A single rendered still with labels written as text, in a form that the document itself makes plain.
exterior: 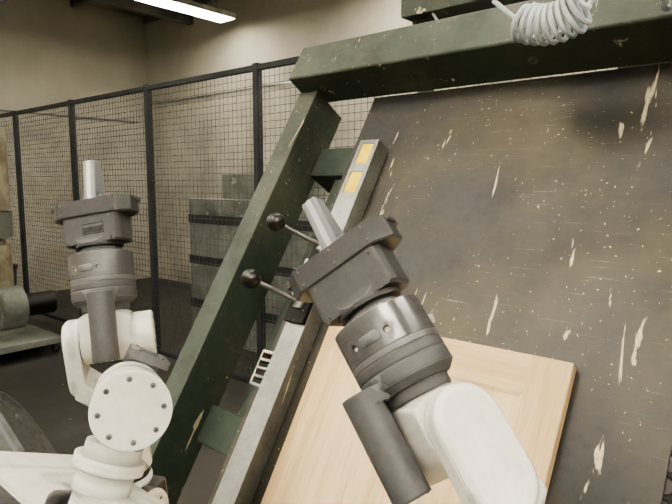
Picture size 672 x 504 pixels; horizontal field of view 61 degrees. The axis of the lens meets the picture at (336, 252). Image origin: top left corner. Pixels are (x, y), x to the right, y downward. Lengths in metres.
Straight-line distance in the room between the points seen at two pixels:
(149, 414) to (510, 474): 0.29
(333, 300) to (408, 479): 0.17
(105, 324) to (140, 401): 0.31
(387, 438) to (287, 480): 0.55
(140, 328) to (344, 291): 0.39
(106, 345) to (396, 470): 0.46
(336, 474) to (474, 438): 0.52
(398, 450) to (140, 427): 0.21
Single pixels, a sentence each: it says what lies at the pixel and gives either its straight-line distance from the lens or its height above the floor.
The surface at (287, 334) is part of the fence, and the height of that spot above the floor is 1.33.
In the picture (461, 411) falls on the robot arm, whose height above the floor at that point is 1.43.
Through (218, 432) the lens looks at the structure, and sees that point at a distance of 1.25.
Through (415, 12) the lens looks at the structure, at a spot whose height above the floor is 2.11.
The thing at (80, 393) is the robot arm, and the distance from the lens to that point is 0.89.
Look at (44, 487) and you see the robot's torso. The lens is 0.57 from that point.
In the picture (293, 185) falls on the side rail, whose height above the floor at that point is 1.61.
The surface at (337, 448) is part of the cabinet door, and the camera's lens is 0.99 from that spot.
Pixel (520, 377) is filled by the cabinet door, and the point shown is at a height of 1.34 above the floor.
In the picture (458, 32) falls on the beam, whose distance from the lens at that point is 1.22.
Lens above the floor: 1.61
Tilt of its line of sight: 7 degrees down
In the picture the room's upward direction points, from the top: straight up
